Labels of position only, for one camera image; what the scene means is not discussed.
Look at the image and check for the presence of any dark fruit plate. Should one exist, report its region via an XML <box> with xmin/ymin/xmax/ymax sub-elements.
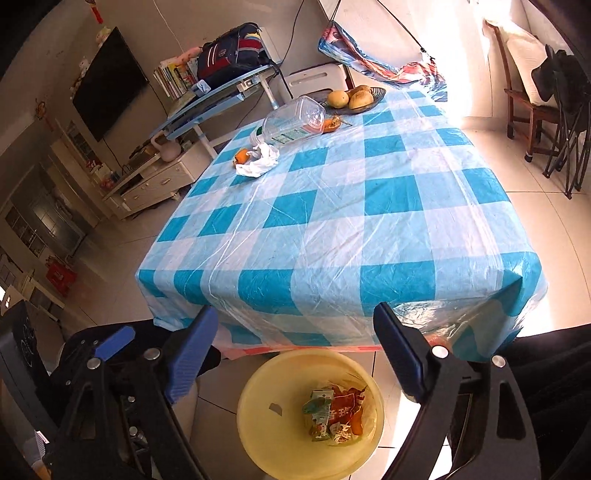
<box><xmin>321</xmin><ymin>85</ymin><xmax>387</xmax><ymax>116</ymax></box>

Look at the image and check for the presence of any row of books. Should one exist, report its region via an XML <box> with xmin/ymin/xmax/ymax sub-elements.
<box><xmin>154</xmin><ymin>58</ymin><xmax>199</xmax><ymax>100</ymax></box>

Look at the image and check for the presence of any black folding chair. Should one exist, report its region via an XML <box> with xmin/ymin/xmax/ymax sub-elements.
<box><xmin>531</xmin><ymin>44</ymin><xmax>591</xmax><ymax>200</ymax></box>

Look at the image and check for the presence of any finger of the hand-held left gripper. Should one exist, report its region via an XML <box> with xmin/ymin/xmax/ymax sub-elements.
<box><xmin>65</xmin><ymin>324</ymin><xmax>136</xmax><ymax>369</ymax></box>

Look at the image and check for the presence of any pink kettlebell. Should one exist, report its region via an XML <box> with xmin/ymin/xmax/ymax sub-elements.
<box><xmin>150</xmin><ymin>134</ymin><xmax>182</xmax><ymax>162</ymax></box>

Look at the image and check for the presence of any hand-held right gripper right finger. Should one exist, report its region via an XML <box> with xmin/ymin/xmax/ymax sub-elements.
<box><xmin>373</xmin><ymin>302</ymin><xmax>541</xmax><ymax>480</ymax></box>

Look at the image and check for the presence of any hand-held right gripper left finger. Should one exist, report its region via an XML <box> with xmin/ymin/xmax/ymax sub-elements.
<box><xmin>51</xmin><ymin>305</ymin><xmax>220</xmax><ymax>480</ymax></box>

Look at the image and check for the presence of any blue study desk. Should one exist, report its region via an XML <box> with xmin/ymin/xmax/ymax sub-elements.
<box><xmin>152</xmin><ymin>62</ymin><xmax>285</xmax><ymax>160</ymax></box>

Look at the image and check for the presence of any colourful printed plastic sheet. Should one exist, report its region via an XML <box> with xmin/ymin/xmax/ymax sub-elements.
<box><xmin>318</xmin><ymin>23</ymin><xmax>448</xmax><ymax>103</ymax></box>

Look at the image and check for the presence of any blue checkered plastic tablecloth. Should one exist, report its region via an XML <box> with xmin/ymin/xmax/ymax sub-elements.
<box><xmin>135</xmin><ymin>88</ymin><xmax>550</xmax><ymax>364</ymax></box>

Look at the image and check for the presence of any clear plastic bottle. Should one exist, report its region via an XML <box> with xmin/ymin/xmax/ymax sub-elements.
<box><xmin>252</xmin><ymin>96</ymin><xmax>327</xmax><ymax>147</ymax></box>

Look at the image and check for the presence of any white tissue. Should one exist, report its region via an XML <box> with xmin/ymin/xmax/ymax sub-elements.
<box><xmin>235</xmin><ymin>143</ymin><xmax>281</xmax><ymax>179</ymax></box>

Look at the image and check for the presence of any navy and red backpack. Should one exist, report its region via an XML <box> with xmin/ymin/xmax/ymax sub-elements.
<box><xmin>196</xmin><ymin>22</ymin><xmax>271</xmax><ymax>88</ymax></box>

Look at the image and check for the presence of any red plastic stool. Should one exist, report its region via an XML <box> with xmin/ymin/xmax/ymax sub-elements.
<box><xmin>45</xmin><ymin>256</ymin><xmax>79</xmax><ymax>296</ymax></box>

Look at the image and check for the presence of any wooden chair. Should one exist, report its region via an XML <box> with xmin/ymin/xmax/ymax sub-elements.
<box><xmin>484</xmin><ymin>18</ymin><xmax>562</xmax><ymax>163</ymax></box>

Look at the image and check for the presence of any red snack wrapper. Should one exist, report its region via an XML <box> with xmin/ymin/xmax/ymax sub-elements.
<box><xmin>330</xmin><ymin>385</ymin><xmax>371</xmax><ymax>424</ymax></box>

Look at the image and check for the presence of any white air purifier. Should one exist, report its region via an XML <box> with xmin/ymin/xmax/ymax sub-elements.
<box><xmin>283</xmin><ymin>64</ymin><xmax>356</xmax><ymax>100</ymax></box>

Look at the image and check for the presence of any black flat television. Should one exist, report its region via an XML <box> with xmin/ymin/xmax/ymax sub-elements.
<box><xmin>72</xmin><ymin>27</ymin><xmax>151</xmax><ymax>143</ymax></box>

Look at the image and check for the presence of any yellow plastic bin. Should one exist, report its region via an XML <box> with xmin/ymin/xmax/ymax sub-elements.
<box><xmin>237</xmin><ymin>348</ymin><xmax>386</xmax><ymax>479</ymax></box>

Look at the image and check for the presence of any cream cushion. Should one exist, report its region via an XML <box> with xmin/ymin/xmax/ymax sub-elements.
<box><xmin>501</xmin><ymin>21</ymin><xmax>553</xmax><ymax>96</ymax></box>

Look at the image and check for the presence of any white television stand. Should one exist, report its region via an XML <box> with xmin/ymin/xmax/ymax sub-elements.
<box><xmin>102</xmin><ymin>138</ymin><xmax>218</xmax><ymax>220</ymax></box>

